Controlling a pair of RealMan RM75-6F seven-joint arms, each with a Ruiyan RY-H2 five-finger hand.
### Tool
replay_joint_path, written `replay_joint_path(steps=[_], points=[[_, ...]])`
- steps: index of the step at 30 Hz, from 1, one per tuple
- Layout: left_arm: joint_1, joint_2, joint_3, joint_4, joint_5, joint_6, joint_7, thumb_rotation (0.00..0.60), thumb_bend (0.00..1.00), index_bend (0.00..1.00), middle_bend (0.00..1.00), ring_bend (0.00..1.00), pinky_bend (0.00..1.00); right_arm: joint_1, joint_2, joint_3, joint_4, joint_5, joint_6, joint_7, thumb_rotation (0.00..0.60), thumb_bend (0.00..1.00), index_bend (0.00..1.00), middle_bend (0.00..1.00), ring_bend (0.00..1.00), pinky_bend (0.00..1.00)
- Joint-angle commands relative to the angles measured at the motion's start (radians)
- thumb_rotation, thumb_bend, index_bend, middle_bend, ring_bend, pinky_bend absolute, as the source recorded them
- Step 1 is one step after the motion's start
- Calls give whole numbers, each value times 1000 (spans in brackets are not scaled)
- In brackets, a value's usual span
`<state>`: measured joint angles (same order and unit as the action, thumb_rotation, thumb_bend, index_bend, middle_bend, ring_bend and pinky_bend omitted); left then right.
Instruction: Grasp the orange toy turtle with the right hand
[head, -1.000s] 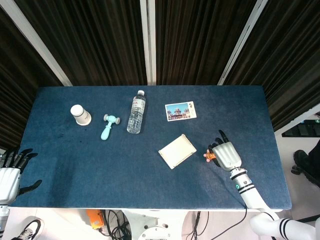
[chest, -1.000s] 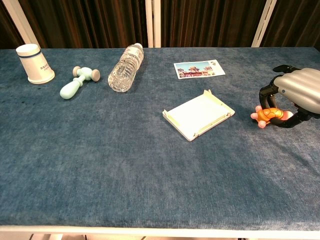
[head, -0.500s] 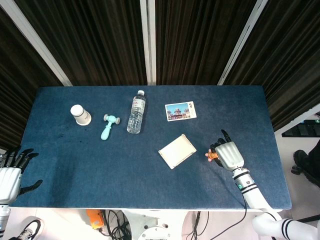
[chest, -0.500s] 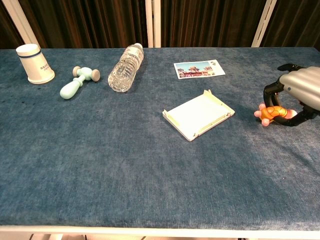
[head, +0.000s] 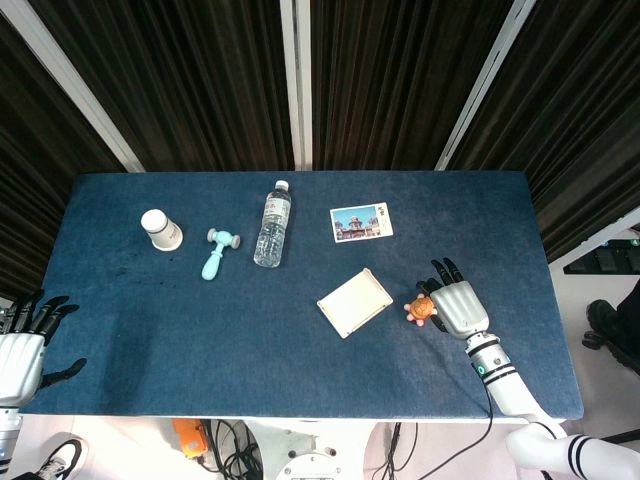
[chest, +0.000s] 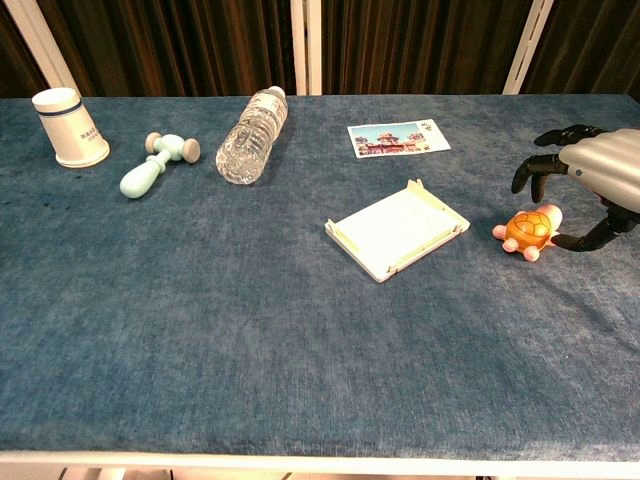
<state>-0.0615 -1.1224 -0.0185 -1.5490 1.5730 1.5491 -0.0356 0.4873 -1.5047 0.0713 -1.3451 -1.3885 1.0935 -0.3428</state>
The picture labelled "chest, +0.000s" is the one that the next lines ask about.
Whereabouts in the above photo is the clear plastic water bottle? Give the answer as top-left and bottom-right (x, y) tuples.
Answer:
(215, 85), (290, 185)

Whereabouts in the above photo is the white paper cup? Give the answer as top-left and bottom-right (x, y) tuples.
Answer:
(31, 87), (111, 169)

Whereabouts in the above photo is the orange turtle toy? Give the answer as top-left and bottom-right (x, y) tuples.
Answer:
(492, 204), (564, 262)

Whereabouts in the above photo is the light blue toy hammer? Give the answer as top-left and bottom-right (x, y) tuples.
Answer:
(119, 132), (202, 200)

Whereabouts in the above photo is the dark pleated curtain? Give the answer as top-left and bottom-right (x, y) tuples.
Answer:
(0, 0), (640, 100)

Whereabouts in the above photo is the white frame post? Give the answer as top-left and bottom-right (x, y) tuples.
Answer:
(2, 0), (84, 99)
(502, 0), (555, 96)
(290, 0), (324, 97)

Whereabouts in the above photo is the picture postcard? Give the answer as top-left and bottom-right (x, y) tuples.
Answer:
(347, 120), (452, 160)

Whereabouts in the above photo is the white plastic tray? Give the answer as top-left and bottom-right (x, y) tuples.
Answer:
(324, 178), (472, 284)

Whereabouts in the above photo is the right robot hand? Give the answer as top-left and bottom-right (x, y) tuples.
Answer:
(510, 124), (640, 253)

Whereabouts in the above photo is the blue tablecloth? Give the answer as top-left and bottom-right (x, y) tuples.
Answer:
(0, 93), (640, 464)

